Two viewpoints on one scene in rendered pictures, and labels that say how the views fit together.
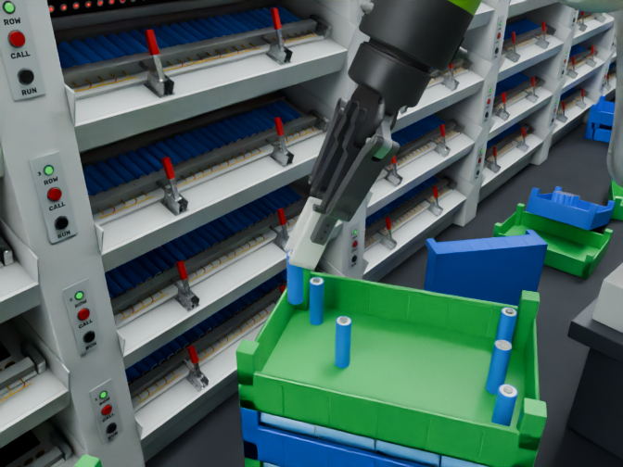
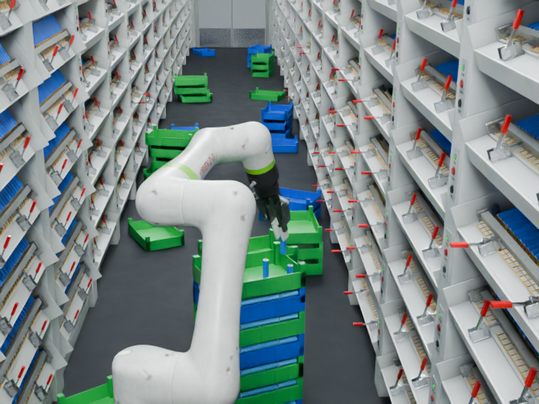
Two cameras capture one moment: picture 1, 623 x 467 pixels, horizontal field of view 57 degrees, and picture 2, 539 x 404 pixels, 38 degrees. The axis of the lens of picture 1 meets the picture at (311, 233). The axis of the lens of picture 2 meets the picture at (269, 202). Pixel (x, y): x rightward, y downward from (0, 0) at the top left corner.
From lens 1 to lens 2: 2.73 m
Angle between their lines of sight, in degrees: 117
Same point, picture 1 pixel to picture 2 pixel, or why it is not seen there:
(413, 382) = not seen: hidden behind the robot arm
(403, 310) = (262, 288)
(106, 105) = (403, 210)
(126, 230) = (398, 268)
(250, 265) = (412, 365)
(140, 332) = (394, 322)
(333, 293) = (290, 280)
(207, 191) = (411, 291)
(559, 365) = not seen: outside the picture
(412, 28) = not seen: hidden behind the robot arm
